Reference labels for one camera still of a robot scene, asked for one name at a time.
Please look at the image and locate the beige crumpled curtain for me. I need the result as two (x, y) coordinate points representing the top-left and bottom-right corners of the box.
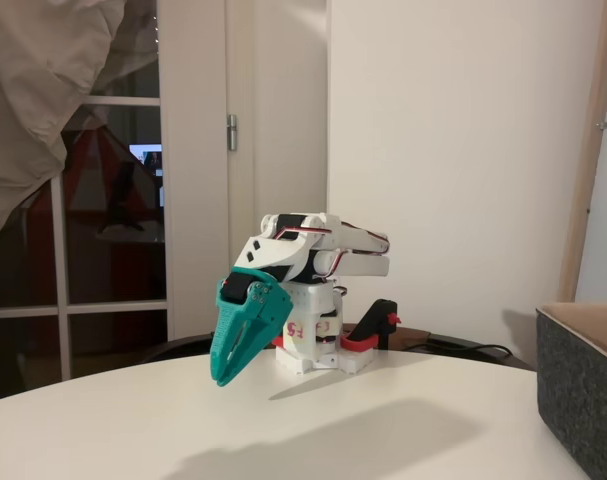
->
(0, 0), (159, 261)

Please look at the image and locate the light wooden frame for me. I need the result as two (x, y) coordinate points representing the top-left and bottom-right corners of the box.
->
(556, 0), (607, 304)

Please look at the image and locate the white glass door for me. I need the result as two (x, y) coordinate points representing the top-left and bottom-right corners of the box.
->
(0, 0), (229, 404)

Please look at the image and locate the red white wrist servo wire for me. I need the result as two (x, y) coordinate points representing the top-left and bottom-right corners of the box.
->
(277, 226), (345, 279)

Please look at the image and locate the grey felt box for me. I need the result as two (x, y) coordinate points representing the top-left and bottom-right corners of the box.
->
(535, 301), (607, 480)

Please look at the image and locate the dark brown wooden chair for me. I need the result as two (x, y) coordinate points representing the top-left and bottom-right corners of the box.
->
(142, 324), (537, 372)

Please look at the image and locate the black power cable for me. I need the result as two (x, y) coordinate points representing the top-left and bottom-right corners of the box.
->
(426, 336), (535, 371)

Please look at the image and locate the black clamp red trigger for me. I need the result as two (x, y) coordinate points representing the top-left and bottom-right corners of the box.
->
(339, 298), (401, 352)

